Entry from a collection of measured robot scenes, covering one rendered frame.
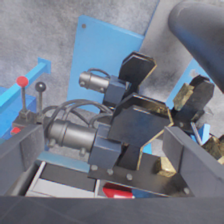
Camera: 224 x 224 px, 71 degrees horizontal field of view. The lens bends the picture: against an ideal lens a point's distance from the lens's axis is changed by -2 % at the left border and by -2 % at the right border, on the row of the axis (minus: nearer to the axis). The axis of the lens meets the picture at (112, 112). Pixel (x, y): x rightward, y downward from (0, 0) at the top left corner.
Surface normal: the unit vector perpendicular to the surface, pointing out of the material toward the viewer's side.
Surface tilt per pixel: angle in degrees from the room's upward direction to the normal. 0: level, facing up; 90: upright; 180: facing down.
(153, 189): 90
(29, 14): 0
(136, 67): 0
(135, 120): 0
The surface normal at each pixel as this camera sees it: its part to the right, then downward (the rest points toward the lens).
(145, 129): -0.11, 0.62
